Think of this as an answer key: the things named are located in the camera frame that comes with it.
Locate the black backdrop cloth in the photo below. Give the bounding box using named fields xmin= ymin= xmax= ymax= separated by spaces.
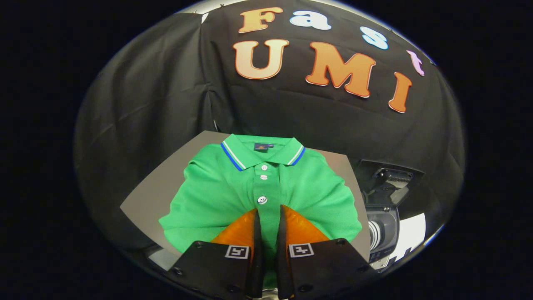
xmin=74 ymin=0 xmax=466 ymax=267

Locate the grey side table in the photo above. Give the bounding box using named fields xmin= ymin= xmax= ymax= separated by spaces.
xmin=120 ymin=130 xmax=371 ymax=262

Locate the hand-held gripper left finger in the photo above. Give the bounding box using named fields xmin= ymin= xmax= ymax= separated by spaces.
xmin=164 ymin=208 xmax=264 ymax=300

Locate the green polo shirt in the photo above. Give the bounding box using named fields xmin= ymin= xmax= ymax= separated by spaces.
xmin=158 ymin=133 xmax=363 ymax=289

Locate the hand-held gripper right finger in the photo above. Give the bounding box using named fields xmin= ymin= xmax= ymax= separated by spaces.
xmin=275 ymin=204 xmax=377 ymax=300

